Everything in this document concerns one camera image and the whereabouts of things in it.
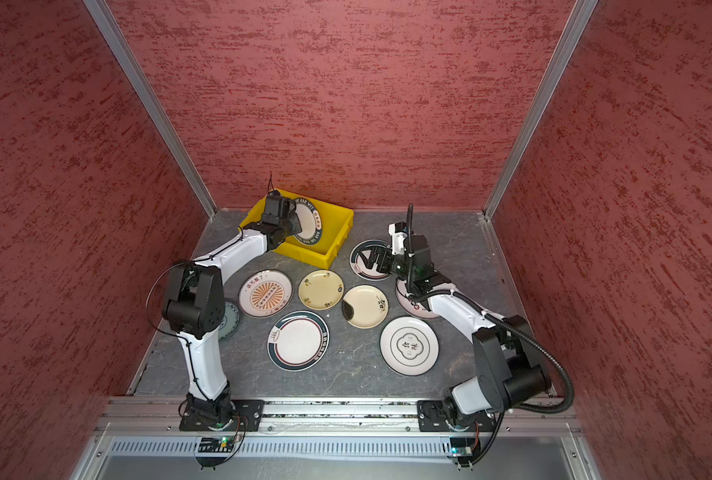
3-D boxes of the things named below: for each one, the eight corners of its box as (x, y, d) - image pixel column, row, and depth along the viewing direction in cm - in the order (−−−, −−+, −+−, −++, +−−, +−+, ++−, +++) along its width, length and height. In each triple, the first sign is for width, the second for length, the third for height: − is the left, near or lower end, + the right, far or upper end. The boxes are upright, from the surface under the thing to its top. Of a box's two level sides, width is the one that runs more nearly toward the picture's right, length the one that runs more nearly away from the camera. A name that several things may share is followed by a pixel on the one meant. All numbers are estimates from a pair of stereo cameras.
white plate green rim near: (262, 371, 83) (260, 369, 82) (274, 313, 94) (273, 310, 93) (326, 371, 83) (326, 369, 82) (331, 313, 95) (330, 310, 93)
